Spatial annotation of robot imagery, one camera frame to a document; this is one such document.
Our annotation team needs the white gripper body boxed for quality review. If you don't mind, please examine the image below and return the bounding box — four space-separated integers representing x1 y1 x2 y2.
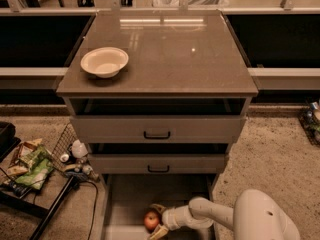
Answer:
162 206 190 231

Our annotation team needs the red apple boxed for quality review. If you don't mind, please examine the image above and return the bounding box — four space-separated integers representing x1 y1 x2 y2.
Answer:
144 210 161 231

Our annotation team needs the bottom drawer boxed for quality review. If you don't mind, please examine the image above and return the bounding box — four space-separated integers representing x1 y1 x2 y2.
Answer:
102 174 212 240

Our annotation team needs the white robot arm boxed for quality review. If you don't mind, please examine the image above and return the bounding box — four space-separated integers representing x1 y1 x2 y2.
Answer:
148 189 301 240

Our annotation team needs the green snack bag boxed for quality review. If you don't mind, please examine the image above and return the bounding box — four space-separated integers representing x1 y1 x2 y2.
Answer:
15 145 54 190

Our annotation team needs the white bowl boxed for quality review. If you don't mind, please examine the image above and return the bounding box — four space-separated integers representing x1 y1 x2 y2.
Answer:
80 47 129 78

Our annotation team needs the middle drawer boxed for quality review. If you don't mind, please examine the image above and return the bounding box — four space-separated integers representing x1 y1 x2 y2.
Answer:
89 143 228 174

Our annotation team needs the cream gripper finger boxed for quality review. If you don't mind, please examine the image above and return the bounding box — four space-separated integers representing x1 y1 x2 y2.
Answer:
149 224 169 240
150 204 166 215

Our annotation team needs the drawer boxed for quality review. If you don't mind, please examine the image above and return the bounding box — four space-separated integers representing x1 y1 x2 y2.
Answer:
102 174 212 240
89 143 228 174
65 97 250 144

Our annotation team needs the brown snack bag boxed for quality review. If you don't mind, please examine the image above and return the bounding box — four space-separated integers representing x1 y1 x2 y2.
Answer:
7 139 42 177

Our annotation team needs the black box left edge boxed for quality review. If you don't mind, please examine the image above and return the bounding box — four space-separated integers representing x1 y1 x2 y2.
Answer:
0 121 21 162

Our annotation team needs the black cable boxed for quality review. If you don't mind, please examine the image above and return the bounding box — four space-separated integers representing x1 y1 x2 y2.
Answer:
76 179 100 240

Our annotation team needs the white bottle in basket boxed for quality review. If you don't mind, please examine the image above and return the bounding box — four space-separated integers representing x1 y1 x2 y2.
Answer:
71 140 88 158

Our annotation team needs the grey drawer cabinet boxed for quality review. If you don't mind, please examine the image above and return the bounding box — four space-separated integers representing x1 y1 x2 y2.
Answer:
58 11 258 239

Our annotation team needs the wire basket left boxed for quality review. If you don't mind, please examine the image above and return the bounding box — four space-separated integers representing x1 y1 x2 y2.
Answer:
51 124 99 182

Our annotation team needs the top drawer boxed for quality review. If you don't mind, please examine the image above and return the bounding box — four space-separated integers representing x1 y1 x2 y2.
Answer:
65 97 250 144

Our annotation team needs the black bar stand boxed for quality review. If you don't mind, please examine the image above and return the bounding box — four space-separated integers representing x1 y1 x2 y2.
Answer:
29 176 78 240

